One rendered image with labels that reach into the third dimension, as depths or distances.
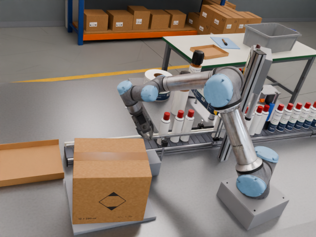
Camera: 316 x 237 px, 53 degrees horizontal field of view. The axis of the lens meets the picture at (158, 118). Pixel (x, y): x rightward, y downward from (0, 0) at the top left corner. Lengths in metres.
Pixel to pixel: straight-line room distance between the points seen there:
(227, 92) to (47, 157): 0.99
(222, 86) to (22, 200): 0.99
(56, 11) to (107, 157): 4.73
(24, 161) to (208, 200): 0.94
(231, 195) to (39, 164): 0.95
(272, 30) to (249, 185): 3.18
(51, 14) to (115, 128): 4.11
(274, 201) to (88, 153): 0.88
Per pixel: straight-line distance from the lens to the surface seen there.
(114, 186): 1.27
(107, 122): 2.00
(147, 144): 1.78
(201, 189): 1.68
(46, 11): 5.83
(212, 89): 1.23
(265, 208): 1.57
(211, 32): 5.88
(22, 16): 5.79
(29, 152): 1.78
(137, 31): 5.58
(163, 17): 5.85
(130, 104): 1.54
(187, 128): 1.80
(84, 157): 1.30
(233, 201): 1.59
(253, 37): 3.87
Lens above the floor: 1.99
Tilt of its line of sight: 34 degrees down
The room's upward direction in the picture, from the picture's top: 11 degrees clockwise
